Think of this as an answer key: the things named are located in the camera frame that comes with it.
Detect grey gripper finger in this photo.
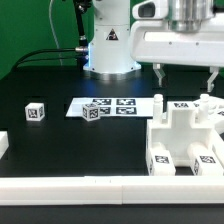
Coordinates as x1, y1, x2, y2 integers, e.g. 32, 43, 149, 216
153, 63, 165, 86
207, 66, 220, 92

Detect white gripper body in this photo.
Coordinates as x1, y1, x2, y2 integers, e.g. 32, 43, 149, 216
130, 0, 224, 67

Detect white chair seat frame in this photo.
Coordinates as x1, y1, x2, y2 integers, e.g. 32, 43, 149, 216
146, 94, 217, 167

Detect white tagged cube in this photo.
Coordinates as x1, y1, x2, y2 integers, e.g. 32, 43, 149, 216
82, 103, 100, 121

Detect small white tagged block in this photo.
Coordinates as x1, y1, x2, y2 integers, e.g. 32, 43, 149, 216
25, 103, 45, 121

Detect white chair back assembly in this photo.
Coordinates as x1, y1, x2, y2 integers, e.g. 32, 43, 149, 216
207, 96, 224, 134

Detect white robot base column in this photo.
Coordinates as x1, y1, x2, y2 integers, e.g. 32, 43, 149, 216
83, 0, 141, 81

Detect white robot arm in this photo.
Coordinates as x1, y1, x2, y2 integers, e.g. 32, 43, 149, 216
129, 0, 224, 91

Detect white sheet with tags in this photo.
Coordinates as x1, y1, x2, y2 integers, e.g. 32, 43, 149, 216
66, 97, 154, 117

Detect white part at left edge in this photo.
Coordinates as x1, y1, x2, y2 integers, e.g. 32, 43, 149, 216
0, 131, 9, 159

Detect white right barrier rail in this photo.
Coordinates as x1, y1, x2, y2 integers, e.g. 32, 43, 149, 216
213, 132, 224, 166

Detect white barrier rail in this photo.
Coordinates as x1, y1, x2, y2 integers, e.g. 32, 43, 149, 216
213, 132, 224, 166
0, 176, 224, 205

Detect black cables at base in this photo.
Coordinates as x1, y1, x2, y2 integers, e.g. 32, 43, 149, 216
11, 0, 90, 72

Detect white front barrier rail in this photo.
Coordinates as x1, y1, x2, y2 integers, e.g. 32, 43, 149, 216
0, 176, 224, 205

